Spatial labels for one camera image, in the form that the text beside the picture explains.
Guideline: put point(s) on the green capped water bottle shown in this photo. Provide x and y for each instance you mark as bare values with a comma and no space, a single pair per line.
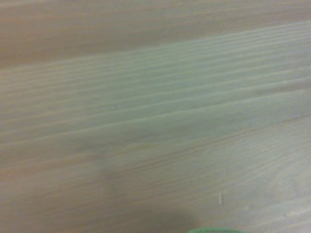
213,230

